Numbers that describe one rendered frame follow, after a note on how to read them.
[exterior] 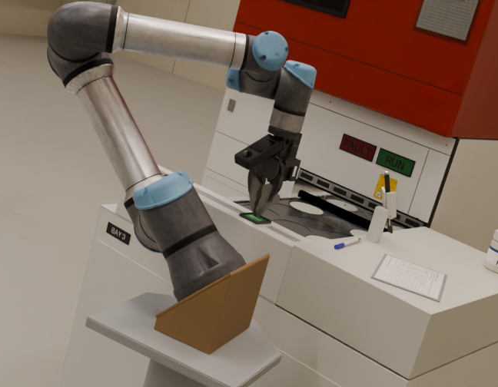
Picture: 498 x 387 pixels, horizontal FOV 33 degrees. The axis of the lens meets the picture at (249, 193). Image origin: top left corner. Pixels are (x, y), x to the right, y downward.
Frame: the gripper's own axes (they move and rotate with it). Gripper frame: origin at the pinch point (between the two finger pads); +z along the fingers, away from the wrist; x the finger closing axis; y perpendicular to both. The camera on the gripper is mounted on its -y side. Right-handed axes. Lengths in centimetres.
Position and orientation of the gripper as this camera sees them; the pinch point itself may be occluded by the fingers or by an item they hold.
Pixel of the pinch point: (255, 211)
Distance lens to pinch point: 197.1
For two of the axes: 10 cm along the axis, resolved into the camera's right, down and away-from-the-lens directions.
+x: -7.4, -3.5, 5.7
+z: -2.6, 9.3, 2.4
